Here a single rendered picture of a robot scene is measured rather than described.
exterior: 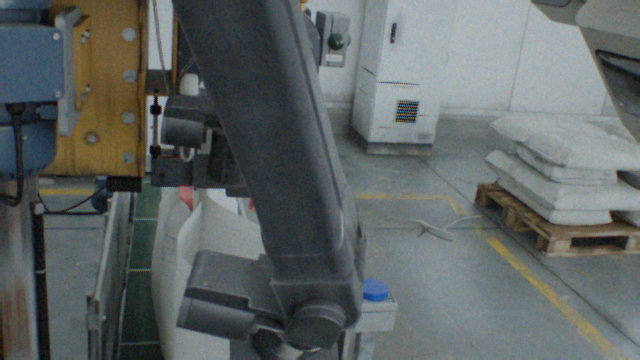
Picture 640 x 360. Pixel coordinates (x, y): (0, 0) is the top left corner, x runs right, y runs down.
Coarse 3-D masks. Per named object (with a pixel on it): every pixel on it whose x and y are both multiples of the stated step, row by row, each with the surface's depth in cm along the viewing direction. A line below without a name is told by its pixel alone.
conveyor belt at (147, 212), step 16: (144, 192) 273; (160, 192) 275; (144, 208) 257; (144, 224) 243; (144, 240) 230; (144, 256) 218; (144, 272) 208; (128, 288) 197; (144, 288) 198; (128, 304) 189; (144, 304) 190; (128, 320) 181; (144, 320) 182; (128, 336) 174; (144, 336) 175; (128, 352) 167; (144, 352) 168; (160, 352) 169
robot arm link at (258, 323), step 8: (256, 320) 48; (264, 320) 49; (272, 320) 49; (256, 328) 49; (264, 328) 48; (272, 328) 48; (280, 328) 49; (272, 336) 50; (280, 336) 49; (272, 344) 52; (280, 344) 50; (288, 344) 49; (296, 344) 49; (280, 352) 52; (288, 352) 50; (296, 352) 50; (304, 352) 49; (312, 352) 50
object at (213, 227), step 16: (208, 208) 103; (224, 208) 99; (192, 224) 95; (208, 224) 103; (224, 224) 99; (240, 224) 96; (256, 224) 94; (192, 240) 97; (208, 240) 104; (224, 240) 100; (240, 240) 97; (256, 240) 94; (192, 256) 98; (240, 256) 98; (256, 256) 95; (176, 272) 86; (176, 288) 86; (176, 304) 86; (176, 320) 87; (176, 336) 87; (192, 336) 82; (208, 336) 79; (176, 352) 88; (192, 352) 82; (208, 352) 80; (224, 352) 77
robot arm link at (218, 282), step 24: (216, 264) 48; (240, 264) 49; (264, 264) 49; (192, 288) 47; (216, 288) 47; (240, 288) 47; (264, 288) 48; (192, 312) 48; (216, 312) 48; (240, 312) 48; (264, 312) 47; (312, 312) 43; (336, 312) 43; (216, 336) 50; (240, 336) 49; (288, 336) 46; (312, 336) 44; (336, 336) 44
